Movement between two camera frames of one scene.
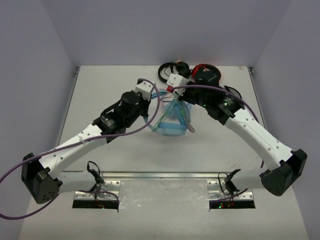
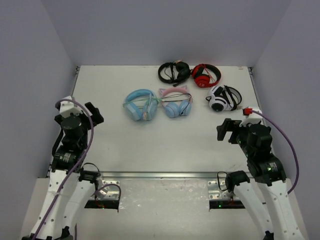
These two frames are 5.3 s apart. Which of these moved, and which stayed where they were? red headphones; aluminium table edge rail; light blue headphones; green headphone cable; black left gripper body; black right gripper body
Moved: green headphone cable; black right gripper body; black left gripper body; light blue headphones
Stayed: aluminium table edge rail; red headphones
